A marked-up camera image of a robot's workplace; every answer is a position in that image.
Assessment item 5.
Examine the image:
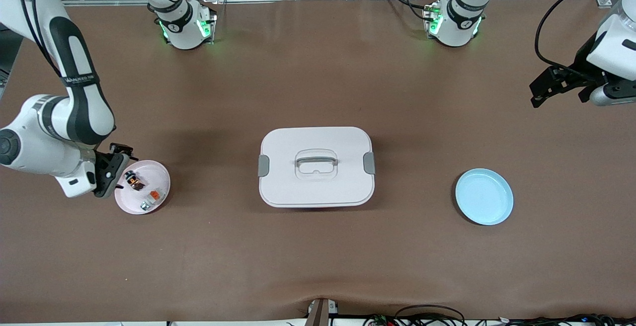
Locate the orange and black switch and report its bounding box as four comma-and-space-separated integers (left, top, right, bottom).
124, 170, 146, 191

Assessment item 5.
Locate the pink round plate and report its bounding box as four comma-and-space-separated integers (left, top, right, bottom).
114, 160, 171, 215

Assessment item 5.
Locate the light blue round plate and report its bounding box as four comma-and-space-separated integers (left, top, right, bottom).
456, 168, 514, 226

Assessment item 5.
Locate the white lidded storage box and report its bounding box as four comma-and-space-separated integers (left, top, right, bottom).
258, 127, 376, 208

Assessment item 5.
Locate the small orange white switch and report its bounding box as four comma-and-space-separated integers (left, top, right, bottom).
140, 189, 166, 212

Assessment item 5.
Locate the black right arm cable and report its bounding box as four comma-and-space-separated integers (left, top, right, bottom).
14, 0, 63, 77

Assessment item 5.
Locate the brown table edge post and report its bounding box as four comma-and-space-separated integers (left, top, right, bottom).
306, 298, 329, 326

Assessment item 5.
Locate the black looped cable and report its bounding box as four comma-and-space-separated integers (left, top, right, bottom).
394, 305, 466, 326

